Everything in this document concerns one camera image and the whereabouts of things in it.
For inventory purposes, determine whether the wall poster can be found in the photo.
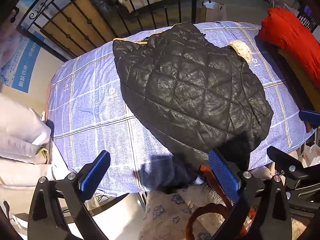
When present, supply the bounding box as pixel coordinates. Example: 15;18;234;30
0;34;42;93

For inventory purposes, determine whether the blue plaid blanket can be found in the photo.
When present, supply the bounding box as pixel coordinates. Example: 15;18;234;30
47;20;316;193

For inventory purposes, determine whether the beige floral cloth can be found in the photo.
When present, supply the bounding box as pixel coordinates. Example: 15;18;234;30
140;187;225;240

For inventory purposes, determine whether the white bedding pile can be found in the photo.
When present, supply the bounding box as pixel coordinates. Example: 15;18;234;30
0;94;54;188

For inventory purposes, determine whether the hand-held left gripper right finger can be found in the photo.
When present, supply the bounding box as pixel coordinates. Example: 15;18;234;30
208;149;292;240

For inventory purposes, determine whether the black quilted jacket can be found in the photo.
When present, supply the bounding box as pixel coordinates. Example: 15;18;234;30
112;23;274;178

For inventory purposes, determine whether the black iron bed railing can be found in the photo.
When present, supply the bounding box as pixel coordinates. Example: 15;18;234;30
15;0;215;62

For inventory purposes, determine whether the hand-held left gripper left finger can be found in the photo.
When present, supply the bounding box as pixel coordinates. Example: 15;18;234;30
27;151;111;240

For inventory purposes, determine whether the white fuzzy cloth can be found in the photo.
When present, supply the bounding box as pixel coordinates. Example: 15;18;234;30
180;182;235;228

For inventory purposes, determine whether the wooden board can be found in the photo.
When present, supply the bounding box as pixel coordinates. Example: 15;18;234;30
41;0;118;55

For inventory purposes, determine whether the brown paper shopping bag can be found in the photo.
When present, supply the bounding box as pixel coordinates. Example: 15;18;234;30
199;0;227;23

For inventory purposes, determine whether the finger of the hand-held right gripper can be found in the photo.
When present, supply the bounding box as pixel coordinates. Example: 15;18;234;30
299;109;320;133
267;146;320;183

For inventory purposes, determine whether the red padded cloth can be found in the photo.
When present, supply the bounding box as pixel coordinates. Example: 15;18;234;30
257;7;320;88

